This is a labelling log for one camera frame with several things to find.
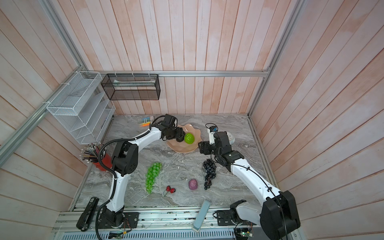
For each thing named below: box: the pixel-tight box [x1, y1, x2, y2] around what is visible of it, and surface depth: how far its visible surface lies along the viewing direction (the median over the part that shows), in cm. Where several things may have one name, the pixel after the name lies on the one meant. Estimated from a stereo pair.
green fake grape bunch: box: [145, 162, 163, 194], surface depth 87 cm
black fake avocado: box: [175, 127, 186, 143], surface depth 94 cm
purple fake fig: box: [188, 179, 198, 190], surface depth 83 cm
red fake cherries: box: [163, 185, 176, 197], surface depth 83 cm
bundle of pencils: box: [79, 141, 107, 163], surface depth 83 cm
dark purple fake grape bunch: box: [203, 158, 217, 190], surface depth 87 cm
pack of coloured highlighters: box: [139, 116, 154, 128], surface depth 117 cm
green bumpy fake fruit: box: [184, 132, 195, 145], surface depth 101 cm
